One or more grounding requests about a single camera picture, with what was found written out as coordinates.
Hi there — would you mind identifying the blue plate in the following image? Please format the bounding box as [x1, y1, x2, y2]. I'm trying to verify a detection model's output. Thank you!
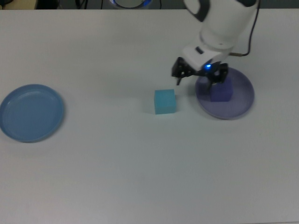
[0, 84, 66, 143]

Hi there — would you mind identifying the purple cube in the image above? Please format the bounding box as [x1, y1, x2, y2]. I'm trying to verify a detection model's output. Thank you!
[210, 78, 234, 103]

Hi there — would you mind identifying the cyan cube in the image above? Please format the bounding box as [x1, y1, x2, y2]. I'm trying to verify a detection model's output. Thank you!
[154, 88, 177, 115]

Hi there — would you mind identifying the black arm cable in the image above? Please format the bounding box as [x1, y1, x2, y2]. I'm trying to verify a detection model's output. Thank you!
[228, 0, 260, 58]

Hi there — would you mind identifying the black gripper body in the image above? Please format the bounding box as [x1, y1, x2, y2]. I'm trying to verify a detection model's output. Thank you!
[193, 62, 228, 77]

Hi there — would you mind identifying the purple plate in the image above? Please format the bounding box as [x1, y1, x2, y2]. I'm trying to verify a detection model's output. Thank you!
[195, 67, 255, 121]

